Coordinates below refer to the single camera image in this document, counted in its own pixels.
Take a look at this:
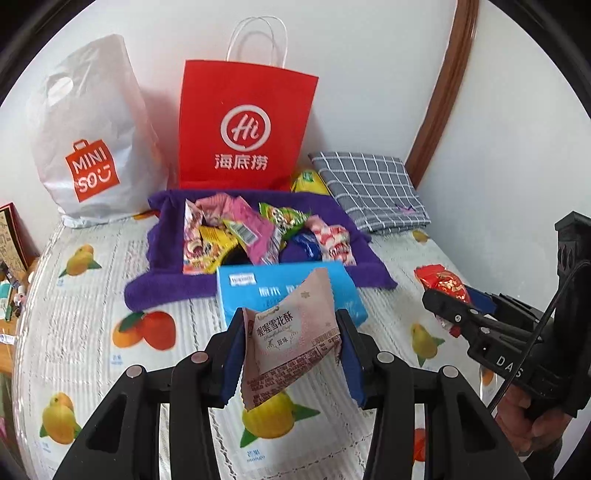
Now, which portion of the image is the red candy packet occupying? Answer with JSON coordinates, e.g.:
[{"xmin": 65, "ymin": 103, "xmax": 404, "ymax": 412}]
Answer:
[{"xmin": 414, "ymin": 264, "xmax": 474, "ymax": 340}]

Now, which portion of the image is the fruit print tablecloth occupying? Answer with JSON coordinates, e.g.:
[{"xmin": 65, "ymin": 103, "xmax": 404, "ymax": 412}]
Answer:
[{"xmin": 11, "ymin": 210, "xmax": 497, "ymax": 480}]

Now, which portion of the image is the small blue candy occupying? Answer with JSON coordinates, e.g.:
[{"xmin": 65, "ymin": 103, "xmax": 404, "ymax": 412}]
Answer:
[{"xmin": 288, "ymin": 231, "xmax": 321, "ymax": 260}]

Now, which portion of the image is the blue tissue pack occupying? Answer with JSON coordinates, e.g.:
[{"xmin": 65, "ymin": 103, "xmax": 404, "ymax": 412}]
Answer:
[{"xmin": 216, "ymin": 262, "xmax": 369, "ymax": 329}]

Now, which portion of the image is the long pink cartoon snack packet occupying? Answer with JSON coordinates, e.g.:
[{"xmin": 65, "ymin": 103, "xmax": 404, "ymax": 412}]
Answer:
[{"xmin": 182, "ymin": 198, "xmax": 218, "ymax": 275}]

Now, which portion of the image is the pink barcode snack packet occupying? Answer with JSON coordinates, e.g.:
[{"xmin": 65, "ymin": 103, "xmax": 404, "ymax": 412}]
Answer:
[{"xmin": 224, "ymin": 198, "xmax": 283, "ymax": 266}]

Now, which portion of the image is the white strawberry print snack packet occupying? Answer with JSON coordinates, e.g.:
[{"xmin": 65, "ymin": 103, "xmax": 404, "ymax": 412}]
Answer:
[{"xmin": 305, "ymin": 216, "xmax": 357, "ymax": 267}]

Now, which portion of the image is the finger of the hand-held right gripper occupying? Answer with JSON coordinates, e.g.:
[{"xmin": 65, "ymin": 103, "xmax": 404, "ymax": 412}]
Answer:
[
  {"xmin": 422, "ymin": 289, "xmax": 496, "ymax": 346},
  {"xmin": 465, "ymin": 286, "xmax": 498, "ymax": 315}
]

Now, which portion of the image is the yellow green snack packet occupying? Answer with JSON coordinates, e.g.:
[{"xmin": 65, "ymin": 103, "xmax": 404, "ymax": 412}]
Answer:
[{"xmin": 290, "ymin": 170, "xmax": 329, "ymax": 195}]

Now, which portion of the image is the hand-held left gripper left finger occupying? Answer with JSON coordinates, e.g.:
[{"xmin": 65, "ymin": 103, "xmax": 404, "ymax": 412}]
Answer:
[{"xmin": 53, "ymin": 308, "xmax": 247, "ymax": 480}]

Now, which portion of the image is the grey checked folded cloth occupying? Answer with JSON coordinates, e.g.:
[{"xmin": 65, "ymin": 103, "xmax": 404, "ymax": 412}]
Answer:
[{"xmin": 308, "ymin": 151, "xmax": 432, "ymax": 236}]

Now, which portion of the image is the person's right hand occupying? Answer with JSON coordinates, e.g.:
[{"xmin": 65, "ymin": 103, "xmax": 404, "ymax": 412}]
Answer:
[{"xmin": 496, "ymin": 384, "xmax": 573, "ymax": 457}]

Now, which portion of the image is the pale pink pastry packet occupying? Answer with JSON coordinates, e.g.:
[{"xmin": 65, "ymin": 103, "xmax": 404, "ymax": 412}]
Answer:
[{"xmin": 241, "ymin": 268, "xmax": 342, "ymax": 411}]

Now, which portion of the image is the purple towel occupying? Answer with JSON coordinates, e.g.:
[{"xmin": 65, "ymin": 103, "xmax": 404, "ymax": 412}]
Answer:
[{"xmin": 124, "ymin": 188, "xmax": 399, "ymax": 311}]

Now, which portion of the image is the brown wooden door frame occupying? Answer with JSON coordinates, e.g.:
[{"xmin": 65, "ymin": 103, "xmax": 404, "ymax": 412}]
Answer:
[{"xmin": 404, "ymin": 0, "xmax": 483, "ymax": 183}]

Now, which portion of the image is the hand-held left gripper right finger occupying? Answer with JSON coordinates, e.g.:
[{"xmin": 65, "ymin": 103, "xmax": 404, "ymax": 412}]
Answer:
[{"xmin": 335, "ymin": 308, "xmax": 532, "ymax": 480}]

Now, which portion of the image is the white plastic shopping bag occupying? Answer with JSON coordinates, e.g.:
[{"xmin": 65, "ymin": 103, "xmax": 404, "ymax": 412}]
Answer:
[{"xmin": 25, "ymin": 34, "xmax": 169, "ymax": 229}]

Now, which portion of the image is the yellow triangular snack packet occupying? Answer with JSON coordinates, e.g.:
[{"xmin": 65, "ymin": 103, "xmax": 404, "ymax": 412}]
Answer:
[{"xmin": 198, "ymin": 224, "xmax": 241, "ymax": 273}]

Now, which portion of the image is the brown patterned book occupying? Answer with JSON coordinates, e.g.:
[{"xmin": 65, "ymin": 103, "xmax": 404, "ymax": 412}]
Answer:
[{"xmin": 0, "ymin": 203, "xmax": 40, "ymax": 273}]

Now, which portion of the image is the pink silver-banded snack packet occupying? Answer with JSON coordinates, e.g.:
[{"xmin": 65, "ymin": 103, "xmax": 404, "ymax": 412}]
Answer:
[{"xmin": 196, "ymin": 194, "xmax": 247, "ymax": 228}]

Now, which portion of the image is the red paper carrier bag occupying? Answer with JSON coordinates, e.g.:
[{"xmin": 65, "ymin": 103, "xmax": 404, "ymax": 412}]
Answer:
[{"xmin": 178, "ymin": 16, "xmax": 320, "ymax": 192}]

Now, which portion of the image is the wooden nightstand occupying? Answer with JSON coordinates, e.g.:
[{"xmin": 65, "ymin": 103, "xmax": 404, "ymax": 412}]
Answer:
[{"xmin": 0, "ymin": 258, "xmax": 40, "ymax": 374}]

